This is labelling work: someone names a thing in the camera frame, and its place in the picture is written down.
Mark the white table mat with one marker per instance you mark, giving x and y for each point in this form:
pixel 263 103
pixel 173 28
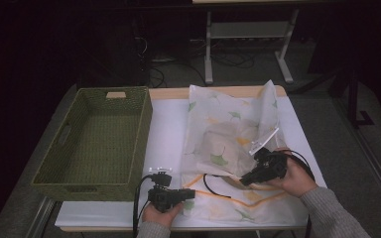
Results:
pixel 165 132

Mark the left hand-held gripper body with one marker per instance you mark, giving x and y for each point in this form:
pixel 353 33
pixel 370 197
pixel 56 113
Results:
pixel 162 198

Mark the short aluminium rail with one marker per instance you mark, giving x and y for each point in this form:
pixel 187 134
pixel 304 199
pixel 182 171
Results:
pixel 41 216

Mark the person's right hand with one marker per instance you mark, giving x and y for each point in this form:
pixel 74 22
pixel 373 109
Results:
pixel 296 180

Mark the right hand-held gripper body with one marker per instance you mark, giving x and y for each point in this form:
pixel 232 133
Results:
pixel 273 165

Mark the person's left hand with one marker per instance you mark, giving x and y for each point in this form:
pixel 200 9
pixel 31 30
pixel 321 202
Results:
pixel 160 218

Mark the white metal desk frame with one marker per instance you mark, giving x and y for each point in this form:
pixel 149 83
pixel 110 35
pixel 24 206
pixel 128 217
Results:
pixel 248 29

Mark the black metal stand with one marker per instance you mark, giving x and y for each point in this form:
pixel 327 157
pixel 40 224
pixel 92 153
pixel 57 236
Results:
pixel 353 99

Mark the leaf print mesh laundry bag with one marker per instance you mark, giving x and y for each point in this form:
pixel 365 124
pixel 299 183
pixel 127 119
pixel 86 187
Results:
pixel 211 109

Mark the long aluminium rail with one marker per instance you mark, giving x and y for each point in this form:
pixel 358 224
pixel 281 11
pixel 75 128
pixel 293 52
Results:
pixel 373 162

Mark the green woven basket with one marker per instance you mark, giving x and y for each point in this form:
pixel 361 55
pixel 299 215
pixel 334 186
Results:
pixel 102 142

